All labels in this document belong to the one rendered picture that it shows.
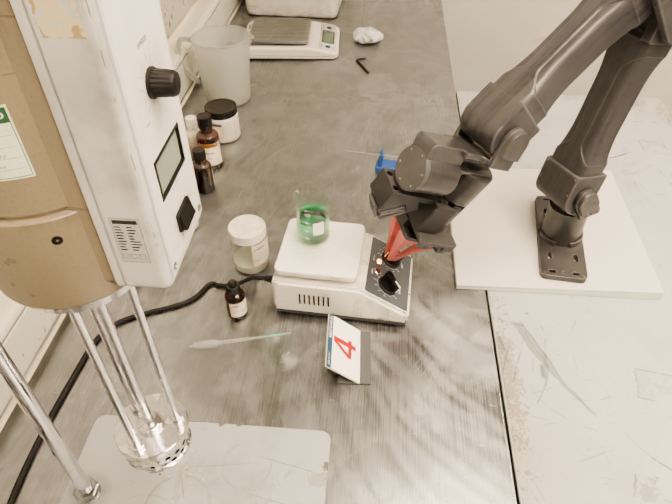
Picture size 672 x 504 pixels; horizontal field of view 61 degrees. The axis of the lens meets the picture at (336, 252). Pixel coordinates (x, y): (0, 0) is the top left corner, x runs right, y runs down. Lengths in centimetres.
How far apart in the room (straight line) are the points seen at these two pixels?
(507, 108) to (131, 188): 51
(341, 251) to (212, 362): 24
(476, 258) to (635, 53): 37
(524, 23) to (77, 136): 208
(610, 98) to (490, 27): 145
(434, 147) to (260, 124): 68
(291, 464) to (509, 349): 35
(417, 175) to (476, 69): 166
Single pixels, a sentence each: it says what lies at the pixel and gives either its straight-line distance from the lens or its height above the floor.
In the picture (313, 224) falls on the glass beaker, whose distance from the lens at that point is 81.
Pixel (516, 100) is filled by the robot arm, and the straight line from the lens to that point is 73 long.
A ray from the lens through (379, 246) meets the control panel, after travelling 89.
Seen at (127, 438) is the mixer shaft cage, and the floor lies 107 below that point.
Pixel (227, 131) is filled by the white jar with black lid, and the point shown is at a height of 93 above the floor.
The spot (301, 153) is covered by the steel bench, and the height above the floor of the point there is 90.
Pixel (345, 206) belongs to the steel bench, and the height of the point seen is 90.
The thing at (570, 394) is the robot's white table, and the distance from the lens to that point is 84.
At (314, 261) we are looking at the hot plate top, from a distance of 82.
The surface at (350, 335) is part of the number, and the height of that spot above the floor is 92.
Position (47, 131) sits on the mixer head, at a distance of 32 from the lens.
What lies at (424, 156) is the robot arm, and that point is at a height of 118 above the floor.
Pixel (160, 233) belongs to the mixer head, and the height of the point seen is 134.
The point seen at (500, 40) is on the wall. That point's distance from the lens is 231.
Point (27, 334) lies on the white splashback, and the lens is 88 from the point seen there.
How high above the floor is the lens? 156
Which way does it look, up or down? 43 degrees down
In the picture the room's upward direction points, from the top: straight up
